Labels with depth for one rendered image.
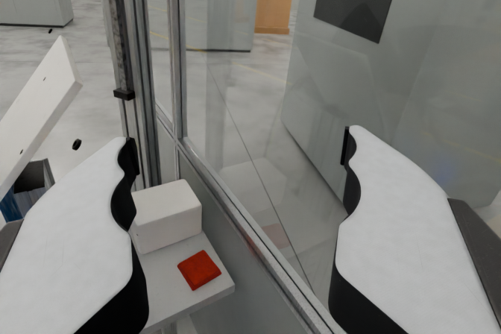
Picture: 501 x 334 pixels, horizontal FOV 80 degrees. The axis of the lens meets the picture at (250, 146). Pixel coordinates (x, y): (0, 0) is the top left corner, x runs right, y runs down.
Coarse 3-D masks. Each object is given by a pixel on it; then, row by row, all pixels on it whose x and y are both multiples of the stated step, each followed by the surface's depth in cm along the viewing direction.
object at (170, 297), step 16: (192, 240) 81; (208, 240) 82; (144, 256) 76; (160, 256) 76; (176, 256) 76; (144, 272) 72; (160, 272) 72; (176, 272) 73; (224, 272) 74; (160, 288) 69; (176, 288) 69; (208, 288) 70; (224, 288) 70; (160, 304) 66; (176, 304) 66; (192, 304) 66; (208, 304) 70; (160, 320) 63; (176, 320) 66
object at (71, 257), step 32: (96, 160) 10; (128, 160) 11; (64, 192) 8; (96, 192) 8; (128, 192) 9; (32, 224) 7; (64, 224) 7; (96, 224) 7; (128, 224) 9; (32, 256) 6; (64, 256) 6; (96, 256) 6; (128, 256) 6; (0, 288) 6; (32, 288) 6; (64, 288) 6; (96, 288) 6; (128, 288) 6; (0, 320) 5; (32, 320) 5; (64, 320) 5; (96, 320) 5; (128, 320) 6
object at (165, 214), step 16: (144, 192) 80; (160, 192) 80; (176, 192) 81; (192, 192) 82; (144, 208) 75; (160, 208) 75; (176, 208) 76; (192, 208) 77; (144, 224) 71; (160, 224) 73; (176, 224) 76; (192, 224) 79; (144, 240) 73; (160, 240) 76; (176, 240) 79
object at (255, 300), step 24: (168, 144) 111; (168, 168) 119; (216, 216) 83; (216, 240) 87; (240, 240) 72; (240, 264) 75; (240, 288) 79; (264, 288) 66; (192, 312) 136; (216, 312) 103; (240, 312) 83; (264, 312) 69; (288, 312) 59
